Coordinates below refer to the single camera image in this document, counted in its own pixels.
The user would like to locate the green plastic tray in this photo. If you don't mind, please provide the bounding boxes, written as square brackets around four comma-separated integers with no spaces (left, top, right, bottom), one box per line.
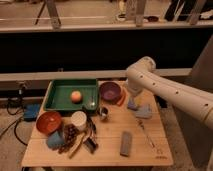
[44,79,99,112]

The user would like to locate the grey-blue folded cloth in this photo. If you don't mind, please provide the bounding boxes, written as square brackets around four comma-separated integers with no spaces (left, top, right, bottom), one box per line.
[135,104,152,119]

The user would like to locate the bunch of dark grapes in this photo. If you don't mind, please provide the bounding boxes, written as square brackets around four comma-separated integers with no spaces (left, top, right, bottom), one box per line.
[58,124,79,154]

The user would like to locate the small metal cup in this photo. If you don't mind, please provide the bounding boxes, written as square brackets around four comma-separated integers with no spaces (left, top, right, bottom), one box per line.
[100,107,108,121]

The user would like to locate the metal fork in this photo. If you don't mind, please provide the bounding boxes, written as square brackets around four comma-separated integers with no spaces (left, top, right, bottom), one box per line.
[138,120,155,148]

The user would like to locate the white cup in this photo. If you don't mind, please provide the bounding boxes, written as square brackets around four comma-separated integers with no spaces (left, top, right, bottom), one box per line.
[71,111,87,131]

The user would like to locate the wooden-handled utensil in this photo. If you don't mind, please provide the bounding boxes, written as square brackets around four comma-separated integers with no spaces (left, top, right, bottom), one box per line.
[68,132,86,158]

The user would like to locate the red-orange bowl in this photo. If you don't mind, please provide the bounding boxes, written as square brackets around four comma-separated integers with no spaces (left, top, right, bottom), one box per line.
[36,111,62,135]

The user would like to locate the purple bowl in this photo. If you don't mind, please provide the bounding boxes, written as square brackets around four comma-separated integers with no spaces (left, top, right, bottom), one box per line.
[99,82,121,102]

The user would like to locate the blue box on floor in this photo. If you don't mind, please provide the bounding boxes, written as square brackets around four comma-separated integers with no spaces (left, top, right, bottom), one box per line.
[23,104,40,121]

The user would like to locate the blue cup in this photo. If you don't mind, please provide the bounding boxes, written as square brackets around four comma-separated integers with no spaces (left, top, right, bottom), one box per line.
[46,131,64,149]

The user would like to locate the blue sponge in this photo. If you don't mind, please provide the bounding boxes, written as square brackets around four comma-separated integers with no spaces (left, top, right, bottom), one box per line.
[127,99,139,111]

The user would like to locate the black clip tool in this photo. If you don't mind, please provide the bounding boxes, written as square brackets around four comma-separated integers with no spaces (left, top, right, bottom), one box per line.
[83,118,98,154]

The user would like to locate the orange peach fruit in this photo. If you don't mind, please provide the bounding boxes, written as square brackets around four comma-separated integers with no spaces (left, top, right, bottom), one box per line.
[70,91,82,103]

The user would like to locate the grey rectangular block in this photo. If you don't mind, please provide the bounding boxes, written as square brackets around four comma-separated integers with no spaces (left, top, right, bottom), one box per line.
[120,131,132,157]

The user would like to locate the black floor cables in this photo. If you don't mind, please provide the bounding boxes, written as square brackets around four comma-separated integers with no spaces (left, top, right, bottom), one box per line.
[0,83,29,147]

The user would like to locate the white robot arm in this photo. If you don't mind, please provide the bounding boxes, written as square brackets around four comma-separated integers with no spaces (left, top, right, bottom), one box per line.
[125,56,213,130]

